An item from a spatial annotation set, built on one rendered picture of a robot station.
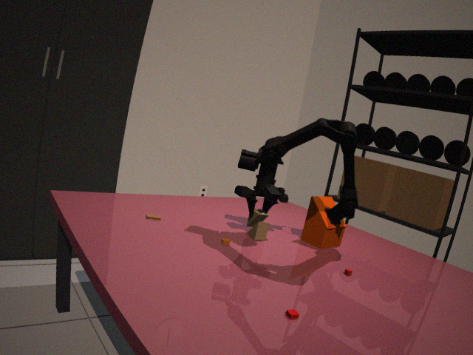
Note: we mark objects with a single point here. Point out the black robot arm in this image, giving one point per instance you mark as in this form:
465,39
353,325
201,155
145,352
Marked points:
271,154

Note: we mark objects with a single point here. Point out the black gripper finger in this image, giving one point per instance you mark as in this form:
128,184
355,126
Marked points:
251,205
267,205

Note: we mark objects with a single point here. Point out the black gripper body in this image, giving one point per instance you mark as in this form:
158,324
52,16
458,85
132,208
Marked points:
244,191

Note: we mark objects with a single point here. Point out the olive triangular block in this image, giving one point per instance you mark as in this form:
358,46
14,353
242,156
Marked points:
259,231
258,215

